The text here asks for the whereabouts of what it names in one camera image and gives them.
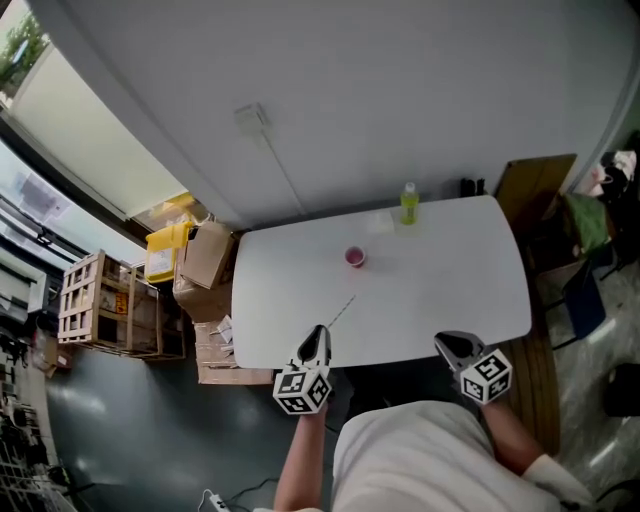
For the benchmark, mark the person's right forearm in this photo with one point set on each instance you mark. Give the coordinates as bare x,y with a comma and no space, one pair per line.
510,435

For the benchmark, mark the small cardboard box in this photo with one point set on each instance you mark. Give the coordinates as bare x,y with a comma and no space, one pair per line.
50,352

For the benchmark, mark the gray machine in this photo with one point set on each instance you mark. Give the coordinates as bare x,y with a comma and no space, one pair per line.
22,295

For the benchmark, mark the green drink bottle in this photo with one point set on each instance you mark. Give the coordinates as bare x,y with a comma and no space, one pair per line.
409,207

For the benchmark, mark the person's left forearm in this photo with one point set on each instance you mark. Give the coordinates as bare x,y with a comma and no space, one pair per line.
302,460

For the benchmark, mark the white wall socket box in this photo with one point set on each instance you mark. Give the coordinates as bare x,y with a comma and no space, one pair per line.
251,118

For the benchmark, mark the white power strip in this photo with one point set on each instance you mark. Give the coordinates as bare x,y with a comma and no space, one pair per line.
214,500

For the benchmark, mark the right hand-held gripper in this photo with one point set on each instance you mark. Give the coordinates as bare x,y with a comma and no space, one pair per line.
485,377

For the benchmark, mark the thin stick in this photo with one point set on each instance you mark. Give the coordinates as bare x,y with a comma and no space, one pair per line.
341,311

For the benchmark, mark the brown wooden board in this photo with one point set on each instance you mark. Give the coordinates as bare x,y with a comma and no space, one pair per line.
532,185

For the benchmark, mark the blue chair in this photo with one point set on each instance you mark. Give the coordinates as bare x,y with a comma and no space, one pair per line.
585,300

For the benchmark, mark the green bag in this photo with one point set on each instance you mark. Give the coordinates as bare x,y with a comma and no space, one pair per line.
587,225

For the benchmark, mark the clear plastic container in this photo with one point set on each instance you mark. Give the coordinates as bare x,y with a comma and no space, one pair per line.
381,222

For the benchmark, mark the pink cup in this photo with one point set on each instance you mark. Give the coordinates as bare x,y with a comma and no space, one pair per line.
355,257

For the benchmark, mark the tilted open cardboard box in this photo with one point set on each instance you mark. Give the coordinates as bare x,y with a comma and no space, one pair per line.
207,255

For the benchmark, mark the person's white shirt torso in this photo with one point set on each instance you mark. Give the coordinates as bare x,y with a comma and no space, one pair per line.
425,460

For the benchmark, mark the flat taped cardboard box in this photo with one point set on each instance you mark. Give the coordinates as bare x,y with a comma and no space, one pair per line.
220,367

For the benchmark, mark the black items behind table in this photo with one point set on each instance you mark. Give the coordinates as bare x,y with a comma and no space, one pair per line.
472,187

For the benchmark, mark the wooden slatted floor panel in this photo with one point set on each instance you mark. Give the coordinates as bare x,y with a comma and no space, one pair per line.
537,395

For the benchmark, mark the white roller blind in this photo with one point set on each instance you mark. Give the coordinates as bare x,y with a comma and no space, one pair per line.
90,135

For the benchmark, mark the pink bag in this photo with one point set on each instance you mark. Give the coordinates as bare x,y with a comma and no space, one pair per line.
617,172

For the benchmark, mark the large brown cardboard box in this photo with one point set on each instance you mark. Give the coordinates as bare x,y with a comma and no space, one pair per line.
205,307

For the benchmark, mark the yellow plastic bin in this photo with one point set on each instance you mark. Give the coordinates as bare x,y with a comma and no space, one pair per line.
162,252

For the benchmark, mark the wooden slat crate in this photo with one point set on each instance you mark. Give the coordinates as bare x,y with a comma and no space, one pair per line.
80,305

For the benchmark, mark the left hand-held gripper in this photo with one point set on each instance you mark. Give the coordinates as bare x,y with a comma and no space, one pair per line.
302,390

